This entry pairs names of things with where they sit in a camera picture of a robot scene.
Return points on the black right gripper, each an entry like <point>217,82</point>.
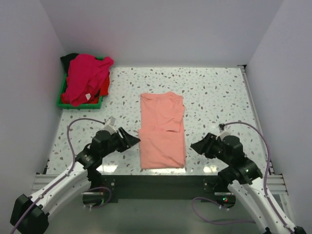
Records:
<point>204,146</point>

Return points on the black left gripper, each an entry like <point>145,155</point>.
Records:
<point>127,141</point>

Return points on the salmon pink t-shirt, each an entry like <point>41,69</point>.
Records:
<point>162,139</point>

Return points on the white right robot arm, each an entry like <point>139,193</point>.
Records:
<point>263,208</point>

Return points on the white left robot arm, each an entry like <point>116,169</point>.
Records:
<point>31,214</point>

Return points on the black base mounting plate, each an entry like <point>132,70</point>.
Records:
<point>112,188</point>

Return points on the red t-shirt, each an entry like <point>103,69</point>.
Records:
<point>103,91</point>

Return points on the magenta t-shirt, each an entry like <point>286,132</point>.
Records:
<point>85,77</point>

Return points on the black t-shirt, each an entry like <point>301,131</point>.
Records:
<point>65,60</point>

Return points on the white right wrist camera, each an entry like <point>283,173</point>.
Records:
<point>222,132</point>

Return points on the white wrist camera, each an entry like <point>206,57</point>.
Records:
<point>222,132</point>
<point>109,125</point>

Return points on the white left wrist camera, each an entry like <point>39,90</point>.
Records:
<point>109,125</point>

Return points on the aluminium frame rail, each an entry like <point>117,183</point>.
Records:
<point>275,183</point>

